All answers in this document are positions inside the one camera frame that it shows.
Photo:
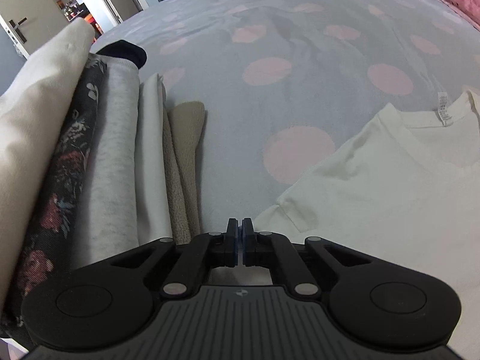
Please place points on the beige folded towel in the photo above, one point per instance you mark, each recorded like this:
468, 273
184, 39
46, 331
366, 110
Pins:
182, 132

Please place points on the cream door with handle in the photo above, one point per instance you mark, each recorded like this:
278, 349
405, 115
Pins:
31, 23

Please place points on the grey pink-dotted bed cover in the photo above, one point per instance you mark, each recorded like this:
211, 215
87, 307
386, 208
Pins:
285, 83

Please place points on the black sock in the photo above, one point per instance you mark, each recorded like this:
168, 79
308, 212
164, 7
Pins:
123, 49

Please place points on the grey folded sweatshirt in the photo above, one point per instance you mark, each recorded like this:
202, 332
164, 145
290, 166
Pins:
106, 218

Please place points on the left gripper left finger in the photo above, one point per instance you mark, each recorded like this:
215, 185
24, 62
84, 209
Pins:
205, 252

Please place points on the dark floral folded garment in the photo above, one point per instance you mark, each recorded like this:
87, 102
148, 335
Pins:
47, 244

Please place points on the white folded cloth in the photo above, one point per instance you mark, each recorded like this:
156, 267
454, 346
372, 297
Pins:
153, 219

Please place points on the white t-shirt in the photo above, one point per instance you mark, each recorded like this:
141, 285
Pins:
406, 189

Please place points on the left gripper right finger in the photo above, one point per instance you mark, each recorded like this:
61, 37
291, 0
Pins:
276, 253

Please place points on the cream folded sweater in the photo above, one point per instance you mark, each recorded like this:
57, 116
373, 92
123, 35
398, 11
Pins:
32, 113

